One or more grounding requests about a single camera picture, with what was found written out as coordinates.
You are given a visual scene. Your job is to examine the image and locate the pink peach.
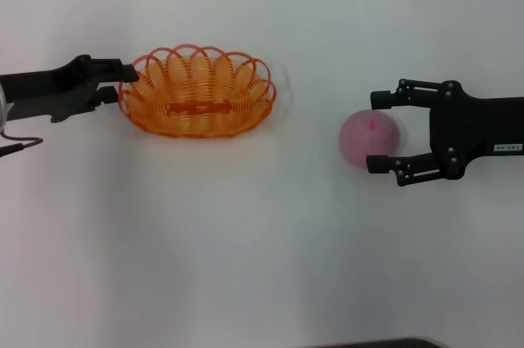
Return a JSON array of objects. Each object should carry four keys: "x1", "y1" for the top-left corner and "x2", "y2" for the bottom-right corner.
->
[{"x1": 338, "y1": 109, "x2": 400, "y2": 168}]

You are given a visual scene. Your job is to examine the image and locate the dark rounded robot base edge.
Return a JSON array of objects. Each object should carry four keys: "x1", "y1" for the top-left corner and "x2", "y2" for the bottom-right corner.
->
[{"x1": 314, "y1": 337, "x2": 447, "y2": 348}]

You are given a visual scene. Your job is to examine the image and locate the orange plastic woven basket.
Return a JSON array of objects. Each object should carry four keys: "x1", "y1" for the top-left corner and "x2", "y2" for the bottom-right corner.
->
[{"x1": 118, "y1": 43, "x2": 276, "y2": 139}]

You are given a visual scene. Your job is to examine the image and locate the dark red thin cable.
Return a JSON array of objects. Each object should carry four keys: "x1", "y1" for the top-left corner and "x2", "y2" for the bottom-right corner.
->
[{"x1": 0, "y1": 137, "x2": 44, "y2": 159}]

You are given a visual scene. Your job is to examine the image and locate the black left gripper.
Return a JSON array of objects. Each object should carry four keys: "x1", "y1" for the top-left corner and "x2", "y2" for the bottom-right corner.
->
[{"x1": 0, "y1": 55, "x2": 139, "y2": 123}]

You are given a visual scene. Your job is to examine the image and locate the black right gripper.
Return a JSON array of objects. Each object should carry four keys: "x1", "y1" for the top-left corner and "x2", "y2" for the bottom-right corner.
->
[{"x1": 366, "y1": 79, "x2": 524, "y2": 188}]

